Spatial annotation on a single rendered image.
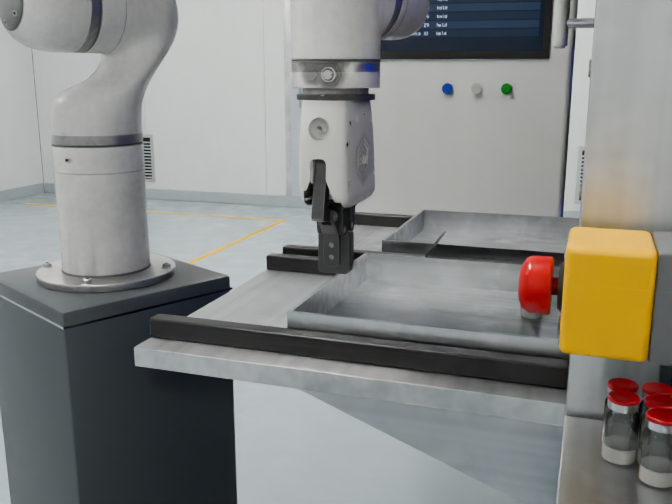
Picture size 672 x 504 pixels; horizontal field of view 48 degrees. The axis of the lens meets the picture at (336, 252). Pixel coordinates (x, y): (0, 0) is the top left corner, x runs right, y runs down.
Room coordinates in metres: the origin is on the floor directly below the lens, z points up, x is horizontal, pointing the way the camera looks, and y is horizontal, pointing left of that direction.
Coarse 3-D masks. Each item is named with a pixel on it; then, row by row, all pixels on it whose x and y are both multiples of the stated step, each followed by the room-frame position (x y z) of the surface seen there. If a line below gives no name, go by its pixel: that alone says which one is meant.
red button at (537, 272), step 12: (528, 264) 0.49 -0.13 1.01; (540, 264) 0.48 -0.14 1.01; (552, 264) 0.48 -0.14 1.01; (528, 276) 0.48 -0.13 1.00; (540, 276) 0.48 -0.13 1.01; (552, 276) 0.49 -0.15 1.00; (528, 288) 0.48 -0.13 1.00; (540, 288) 0.47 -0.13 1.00; (552, 288) 0.48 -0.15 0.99; (528, 300) 0.48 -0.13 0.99; (540, 300) 0.47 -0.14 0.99; (528, 312) 0.49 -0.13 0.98; (540, 312) 0.48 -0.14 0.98
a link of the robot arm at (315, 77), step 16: (304, 64) 0.70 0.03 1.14; (320, 64) 0.69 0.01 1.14; (336, 64) 0.69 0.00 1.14; (352, 64) 0.69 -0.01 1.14; (368, 64) 0.70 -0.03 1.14; (304, 80) 0.70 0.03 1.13; (320, 80) 0.69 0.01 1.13; (336, 80) 0.69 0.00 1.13; (352, 80) 0.69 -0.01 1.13; (368, 80) 0.70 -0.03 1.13
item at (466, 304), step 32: (384, 256) 0.92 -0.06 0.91; (320, 288) 0.76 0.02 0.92; (352, 288) 0.87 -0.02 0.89; (384, 288) 0.88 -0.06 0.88; (416, 288) 0.88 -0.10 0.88; (448, 288) 0.88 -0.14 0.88; (480, 288) 0.88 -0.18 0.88; (512, 288) 0.87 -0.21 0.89; (288, 320) 0.68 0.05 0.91; (320, 320) 0.67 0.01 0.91; (352, 320) 0.66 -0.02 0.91; (384, 320) 0.66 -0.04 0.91; (416, 320) 0.76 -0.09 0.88; (448, 320) 0.76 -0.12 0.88; (480, 320) 0.76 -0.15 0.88; (512, 320) 0.76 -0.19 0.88; (544, 320) 0.76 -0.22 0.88; (512, 352) 0.61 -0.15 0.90; (544, 352) 0.61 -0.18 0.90
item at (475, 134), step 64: (448, 0) 1.59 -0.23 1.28; (512, 0) 1.56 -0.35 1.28; (576, 0) 1.54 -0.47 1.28; (384, 64) 1.62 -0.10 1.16; (448, 64) 1.59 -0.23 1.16; (512, 64) 1.56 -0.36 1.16; (384, 128) 1.62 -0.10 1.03; (448, 128) 1.59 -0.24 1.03; (512, 128) 1.56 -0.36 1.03; (384, 192) 1.62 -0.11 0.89; (448, 192) 1.59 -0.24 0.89; (512, 192) 1.56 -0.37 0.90
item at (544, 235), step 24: (432, 216) 1.24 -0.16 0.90; (456, 216) 1.23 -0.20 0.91; (480, 216) 1.22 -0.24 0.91; (504, 216) 1.20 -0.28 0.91; (528, 216) 1.19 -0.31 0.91; (384, 240) 1.00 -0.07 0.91; (408, 240) 1.14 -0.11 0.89; (432, 240) 1.15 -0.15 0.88; (456, 240) 1.15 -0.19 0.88; (480, 240) 1.15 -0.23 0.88; (504, 240) 1.15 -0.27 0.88; (528, 240) 1.15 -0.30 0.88; (552, 240) 1.15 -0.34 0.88
